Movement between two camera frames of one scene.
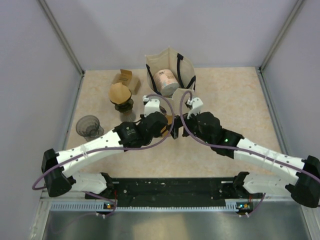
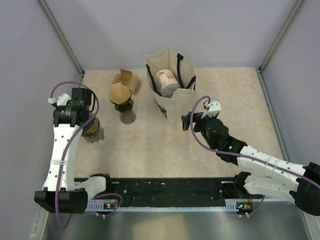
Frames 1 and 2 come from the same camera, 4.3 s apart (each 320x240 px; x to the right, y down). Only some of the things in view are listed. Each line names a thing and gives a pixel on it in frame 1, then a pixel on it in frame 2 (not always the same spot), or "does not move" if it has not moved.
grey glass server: (129, 116) does not move
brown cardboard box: (125, 77) does not move
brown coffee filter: (169, 119) to (95, 126)
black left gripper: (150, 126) to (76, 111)
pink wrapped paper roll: (166, 81) does not move
